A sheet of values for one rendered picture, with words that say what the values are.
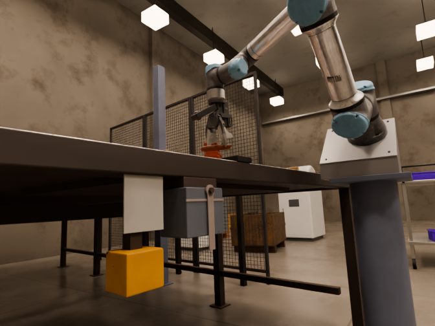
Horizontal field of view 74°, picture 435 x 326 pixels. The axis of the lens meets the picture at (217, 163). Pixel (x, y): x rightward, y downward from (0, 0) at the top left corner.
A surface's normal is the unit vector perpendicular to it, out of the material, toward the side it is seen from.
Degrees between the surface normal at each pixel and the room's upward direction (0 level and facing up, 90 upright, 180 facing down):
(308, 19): 124
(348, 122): 140
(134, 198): 90
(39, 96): 90
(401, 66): 90
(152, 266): 90
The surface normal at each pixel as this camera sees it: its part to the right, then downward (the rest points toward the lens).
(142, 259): 0.76, -0.13
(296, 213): -0.61, -0.09
